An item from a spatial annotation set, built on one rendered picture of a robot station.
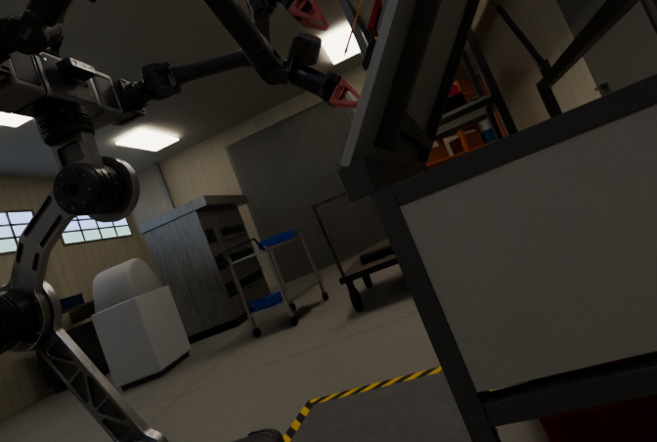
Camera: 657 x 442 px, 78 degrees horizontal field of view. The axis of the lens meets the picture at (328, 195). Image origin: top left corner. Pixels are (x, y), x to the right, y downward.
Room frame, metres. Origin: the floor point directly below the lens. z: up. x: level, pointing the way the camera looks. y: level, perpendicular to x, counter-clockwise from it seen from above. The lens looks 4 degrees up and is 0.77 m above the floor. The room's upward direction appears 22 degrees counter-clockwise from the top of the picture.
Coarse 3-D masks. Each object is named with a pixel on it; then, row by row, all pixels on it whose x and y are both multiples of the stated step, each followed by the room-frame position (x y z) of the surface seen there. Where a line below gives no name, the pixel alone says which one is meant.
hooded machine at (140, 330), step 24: (120, 264) 4.46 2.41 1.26; (144, 264) 4.62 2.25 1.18; (96, 288) 4.36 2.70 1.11; (120, 288) 4.31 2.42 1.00; (144, 288) 4.47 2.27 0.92; (168, 288) 4.85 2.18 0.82; (96, 312) 4.33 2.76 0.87; (120, 312) 4.25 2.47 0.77; (144, 312) 4.28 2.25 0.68; (168, 312) 4.68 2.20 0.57; (120, 336) 4.27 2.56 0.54; (144, 336) 4.23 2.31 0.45; (168, 336) 4.53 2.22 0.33; (120, 360) 4.28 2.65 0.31; (144, 360) 4.24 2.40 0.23; (168, 360) 4.39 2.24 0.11; (120, 384) 4.29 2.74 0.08
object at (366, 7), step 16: (352, 0) 2.06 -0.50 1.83; (368, 0) 2.12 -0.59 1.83; (352, 16) 1.90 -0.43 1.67; (368, 16) 2.30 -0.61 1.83; (368, 32) 2.42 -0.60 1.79; (480, 48) 1.76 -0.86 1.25; (480, 64) 1.76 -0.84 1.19; (480, 96) 2.29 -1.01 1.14; (496, 96) 1.76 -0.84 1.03; (448, 112) 1.86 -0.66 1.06; (464, 112) 1.81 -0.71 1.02; (480, 112) 2.18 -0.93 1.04; (448, 128) 2.29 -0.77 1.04; (512, 128) 1.76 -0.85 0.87
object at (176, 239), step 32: (160, 224) 5.65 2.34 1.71; (192, 224) 5.60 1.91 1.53; (224, 224) 6.23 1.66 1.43; (160, 256) 5.72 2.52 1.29; (192, 256) 5.63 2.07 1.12; (224, 256) 5.87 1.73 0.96; (256, 256) 6.91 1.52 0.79; (192, 288) 5.66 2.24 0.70; (224, 288) 5.58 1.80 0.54; (256, 288) 6.47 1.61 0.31; (192, 320) 5.70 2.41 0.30; (224, 320) 5.61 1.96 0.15
